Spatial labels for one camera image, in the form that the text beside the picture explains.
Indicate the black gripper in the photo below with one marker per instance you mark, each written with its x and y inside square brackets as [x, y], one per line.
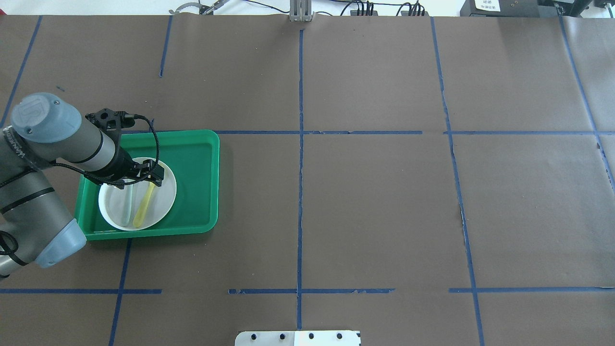
[123, 166]

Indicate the yellow plastic spoon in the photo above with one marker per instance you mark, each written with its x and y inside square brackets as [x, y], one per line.
[141, 213]

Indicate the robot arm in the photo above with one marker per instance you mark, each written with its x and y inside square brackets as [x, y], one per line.
[46, 132]

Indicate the white round plate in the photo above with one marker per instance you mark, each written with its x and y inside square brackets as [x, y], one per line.
[110, 202]

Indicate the pale green plastic fork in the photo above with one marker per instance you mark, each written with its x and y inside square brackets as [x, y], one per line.
[127, 205]

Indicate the green plastic tray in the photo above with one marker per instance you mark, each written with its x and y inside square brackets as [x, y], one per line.
[194, 158]

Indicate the black box with label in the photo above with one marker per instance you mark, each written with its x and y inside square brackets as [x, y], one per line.
[507, 8]

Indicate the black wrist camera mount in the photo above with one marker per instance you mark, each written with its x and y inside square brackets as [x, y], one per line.
[111, 123]

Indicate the grey aluminium profile post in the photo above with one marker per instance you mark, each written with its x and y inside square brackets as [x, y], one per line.
[300, 11]

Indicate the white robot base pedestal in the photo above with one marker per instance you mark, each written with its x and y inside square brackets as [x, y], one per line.
[299, 338]

